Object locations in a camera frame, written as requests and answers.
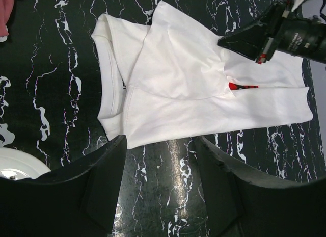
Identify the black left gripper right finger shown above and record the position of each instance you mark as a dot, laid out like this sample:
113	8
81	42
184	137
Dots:
243	201

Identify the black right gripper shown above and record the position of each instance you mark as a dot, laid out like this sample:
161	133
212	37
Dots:
279	28

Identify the folded pink t-shirt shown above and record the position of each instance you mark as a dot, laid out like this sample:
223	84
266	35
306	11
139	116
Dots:
6	10

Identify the white Coca-Cola print t-shirt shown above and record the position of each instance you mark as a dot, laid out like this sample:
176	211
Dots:
169	80

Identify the white perforated plastic basket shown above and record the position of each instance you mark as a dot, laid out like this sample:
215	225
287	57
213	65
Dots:
17	165

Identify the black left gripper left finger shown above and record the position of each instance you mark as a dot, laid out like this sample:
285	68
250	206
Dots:
78	199

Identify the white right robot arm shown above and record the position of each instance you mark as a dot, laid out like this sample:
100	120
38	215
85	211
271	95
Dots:
280	28

